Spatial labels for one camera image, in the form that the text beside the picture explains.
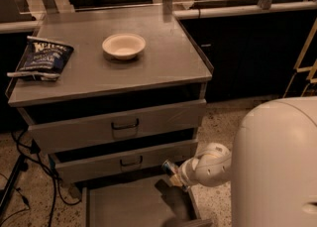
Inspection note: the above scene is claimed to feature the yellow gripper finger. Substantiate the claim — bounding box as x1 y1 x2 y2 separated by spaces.
169 174 183 187

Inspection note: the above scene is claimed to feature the blue silver redbull can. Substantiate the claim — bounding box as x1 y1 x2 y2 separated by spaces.
160 159 191 193

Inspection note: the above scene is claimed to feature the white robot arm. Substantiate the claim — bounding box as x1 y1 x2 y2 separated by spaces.
170 96 317 227

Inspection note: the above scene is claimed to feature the grey open bottom drawer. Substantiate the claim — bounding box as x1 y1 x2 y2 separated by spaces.
82 172 213 227

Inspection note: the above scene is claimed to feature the grey top drawer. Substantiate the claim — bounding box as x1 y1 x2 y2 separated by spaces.
19 99 206 154

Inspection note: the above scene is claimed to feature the grey middle drawer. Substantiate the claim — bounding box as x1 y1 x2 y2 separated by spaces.
55 139 198 183

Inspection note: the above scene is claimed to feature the grey drawer cabinet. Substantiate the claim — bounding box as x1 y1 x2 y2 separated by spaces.
4 4 214 227

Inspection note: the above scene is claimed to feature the white paper bowl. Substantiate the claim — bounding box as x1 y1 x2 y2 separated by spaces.
102 34 146 60

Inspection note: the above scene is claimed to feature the black tripod leg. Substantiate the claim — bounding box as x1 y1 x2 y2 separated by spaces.
0 155 26 215

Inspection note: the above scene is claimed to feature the yellow hand truck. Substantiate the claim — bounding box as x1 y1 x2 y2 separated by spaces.
283 18 317 96

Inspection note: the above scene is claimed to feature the blue kettle chips bag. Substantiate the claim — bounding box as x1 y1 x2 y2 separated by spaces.
7 36 74 81

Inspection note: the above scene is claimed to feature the black floor cable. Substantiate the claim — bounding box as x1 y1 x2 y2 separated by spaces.
0 130 82 227

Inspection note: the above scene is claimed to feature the white horizontal rail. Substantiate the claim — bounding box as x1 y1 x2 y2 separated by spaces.
0 1 317 34

